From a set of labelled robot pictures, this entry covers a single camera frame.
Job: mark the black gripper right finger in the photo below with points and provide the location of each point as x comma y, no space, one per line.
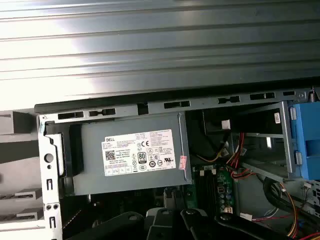
200,230

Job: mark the grey parts rack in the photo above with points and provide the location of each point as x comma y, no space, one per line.
17,122

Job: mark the metal drive cage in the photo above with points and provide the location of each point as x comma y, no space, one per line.
286,140

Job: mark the green motherboard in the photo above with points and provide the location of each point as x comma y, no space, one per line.
226,180

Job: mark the blue drive bracket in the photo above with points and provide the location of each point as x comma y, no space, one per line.
307,130

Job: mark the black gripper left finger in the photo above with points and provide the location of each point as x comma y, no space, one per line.
165,227

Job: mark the grey power supply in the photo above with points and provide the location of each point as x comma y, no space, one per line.
100,175

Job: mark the black PC case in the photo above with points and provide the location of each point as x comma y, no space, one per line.
50,175

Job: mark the black RAM slot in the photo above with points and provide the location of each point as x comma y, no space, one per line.
203,192
213,192

